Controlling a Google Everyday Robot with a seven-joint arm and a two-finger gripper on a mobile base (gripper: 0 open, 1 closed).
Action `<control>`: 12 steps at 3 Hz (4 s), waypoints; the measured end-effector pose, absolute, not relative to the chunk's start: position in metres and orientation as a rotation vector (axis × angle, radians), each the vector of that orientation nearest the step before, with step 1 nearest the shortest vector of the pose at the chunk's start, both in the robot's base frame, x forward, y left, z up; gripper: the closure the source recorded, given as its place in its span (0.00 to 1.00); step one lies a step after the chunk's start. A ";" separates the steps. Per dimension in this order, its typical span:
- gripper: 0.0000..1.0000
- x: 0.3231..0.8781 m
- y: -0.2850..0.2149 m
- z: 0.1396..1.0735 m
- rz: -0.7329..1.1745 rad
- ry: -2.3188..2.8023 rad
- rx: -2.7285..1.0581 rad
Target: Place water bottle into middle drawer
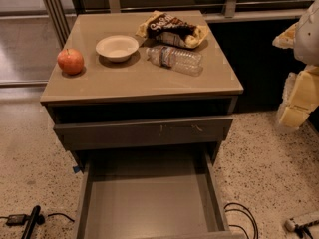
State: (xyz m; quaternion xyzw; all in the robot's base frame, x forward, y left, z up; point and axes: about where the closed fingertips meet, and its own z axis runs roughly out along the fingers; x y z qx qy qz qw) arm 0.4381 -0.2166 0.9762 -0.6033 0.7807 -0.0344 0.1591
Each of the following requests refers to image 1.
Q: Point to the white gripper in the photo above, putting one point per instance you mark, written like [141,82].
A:
[308,41]

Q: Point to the clear plastic water bottle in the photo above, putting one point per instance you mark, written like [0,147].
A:
[175,59]

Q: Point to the grey drawer cabinet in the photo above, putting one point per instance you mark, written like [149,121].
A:
[136,89]

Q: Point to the closed grey top drawer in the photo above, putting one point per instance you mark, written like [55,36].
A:
[146,132]

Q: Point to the open grey middle drawer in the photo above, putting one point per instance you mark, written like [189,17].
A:
[151,194]

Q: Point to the brown chip bag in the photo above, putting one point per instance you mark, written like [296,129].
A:
[170,30]

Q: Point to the white power strip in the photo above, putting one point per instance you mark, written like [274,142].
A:
[305,220]

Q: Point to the white paper bowl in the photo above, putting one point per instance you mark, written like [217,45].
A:
[117,48]

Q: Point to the red apple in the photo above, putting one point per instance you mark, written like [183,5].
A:
[70,61]

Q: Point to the blue tape piece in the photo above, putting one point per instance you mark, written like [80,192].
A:
[76,169]

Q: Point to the black handheld device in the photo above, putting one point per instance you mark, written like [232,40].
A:
[35,218]

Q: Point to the black power adapter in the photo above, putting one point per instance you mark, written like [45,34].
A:
[17,219]

